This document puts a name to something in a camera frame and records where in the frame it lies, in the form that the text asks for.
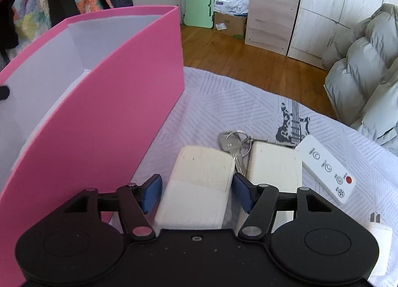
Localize white wooden block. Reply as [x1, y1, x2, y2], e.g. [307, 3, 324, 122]
[154, 146, 236, 230]
[235, 141, 303, 234]

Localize pink cardboard box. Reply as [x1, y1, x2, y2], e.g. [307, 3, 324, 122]
[0, 5, 185, 287]

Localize white remote control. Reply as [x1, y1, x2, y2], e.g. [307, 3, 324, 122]
[295, 134, 357, 205]

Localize plastic wrapped packs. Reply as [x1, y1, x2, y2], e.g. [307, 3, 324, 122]
[214, 0, 250, 17]

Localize floral quilt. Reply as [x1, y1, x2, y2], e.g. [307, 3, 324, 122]
[11, 0, 114, 45]

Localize light wooden wardrobe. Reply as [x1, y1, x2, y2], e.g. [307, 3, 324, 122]
[287, 0, 398, 71]

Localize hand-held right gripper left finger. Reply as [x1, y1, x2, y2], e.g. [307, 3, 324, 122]
[64, 174, 163, 242]

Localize brown cardboard box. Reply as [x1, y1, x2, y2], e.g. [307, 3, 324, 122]
[214, 11, 248, 39]

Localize green folding table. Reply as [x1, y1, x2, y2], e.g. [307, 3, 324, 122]
[182, 0, 216, 29]

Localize wooden shelf cabinet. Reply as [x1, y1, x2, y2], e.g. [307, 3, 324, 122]
[245, 0, 307, 56]

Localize bunch of silver keys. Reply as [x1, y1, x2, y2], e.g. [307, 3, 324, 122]
[218, 130, 268, 178]

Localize grey puffer jacket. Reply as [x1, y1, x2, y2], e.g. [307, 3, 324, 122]
[322, 3, 398, 154]

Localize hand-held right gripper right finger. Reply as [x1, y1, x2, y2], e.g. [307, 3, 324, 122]
[233, 173, 336, 241]

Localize white charger plug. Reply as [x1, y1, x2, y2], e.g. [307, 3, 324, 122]
[362, 212, 393, 277]

